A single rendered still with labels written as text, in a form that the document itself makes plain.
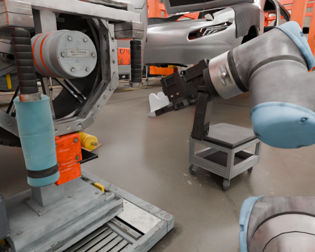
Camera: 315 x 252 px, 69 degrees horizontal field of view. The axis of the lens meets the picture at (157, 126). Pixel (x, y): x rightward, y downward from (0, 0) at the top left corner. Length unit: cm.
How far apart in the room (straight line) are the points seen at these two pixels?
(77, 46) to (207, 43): 261
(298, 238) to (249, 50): 30
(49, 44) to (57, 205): 68
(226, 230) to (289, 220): 92
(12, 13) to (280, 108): 51
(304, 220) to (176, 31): 310
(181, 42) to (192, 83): 278
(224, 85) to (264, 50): 9
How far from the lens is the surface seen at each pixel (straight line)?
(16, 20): 57
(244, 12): 351
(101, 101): 95
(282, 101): 35
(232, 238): 129
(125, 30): 78
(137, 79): 76
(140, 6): 175
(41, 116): 69
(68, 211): 109
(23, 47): 57
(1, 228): 99
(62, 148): 88
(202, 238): 126
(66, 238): 110
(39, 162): 73
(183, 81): 52
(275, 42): 44
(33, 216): 111
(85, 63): 73
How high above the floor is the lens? 84
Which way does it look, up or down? 16 degrees down
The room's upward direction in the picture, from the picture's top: straight up
